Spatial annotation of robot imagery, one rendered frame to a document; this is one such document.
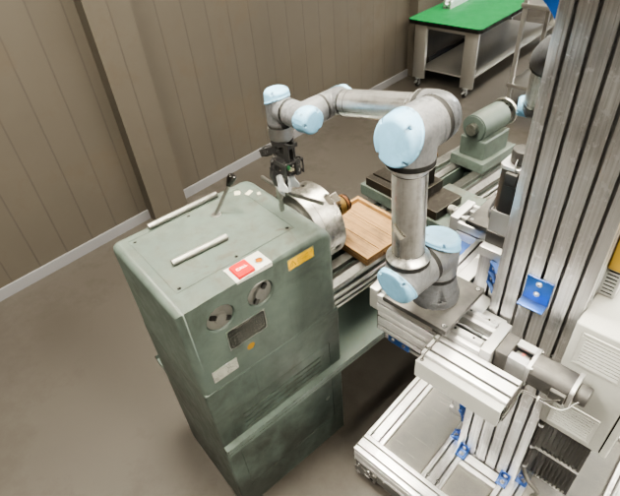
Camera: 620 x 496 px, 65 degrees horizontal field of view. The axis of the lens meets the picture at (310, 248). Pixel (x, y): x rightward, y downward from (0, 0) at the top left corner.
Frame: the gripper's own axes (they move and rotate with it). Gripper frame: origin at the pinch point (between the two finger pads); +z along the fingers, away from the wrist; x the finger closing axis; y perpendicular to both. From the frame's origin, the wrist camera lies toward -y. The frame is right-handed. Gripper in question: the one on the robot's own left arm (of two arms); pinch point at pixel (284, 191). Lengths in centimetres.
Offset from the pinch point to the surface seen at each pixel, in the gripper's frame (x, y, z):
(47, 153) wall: -32, -221, 55
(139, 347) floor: -47, -107, 137
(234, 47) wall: 130, -240, 34
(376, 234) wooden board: 49, -5, 49
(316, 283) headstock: -1.1, 13.8, 32.4
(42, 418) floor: -107, -98, 137
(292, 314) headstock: -12.7, 13.8, 39.4
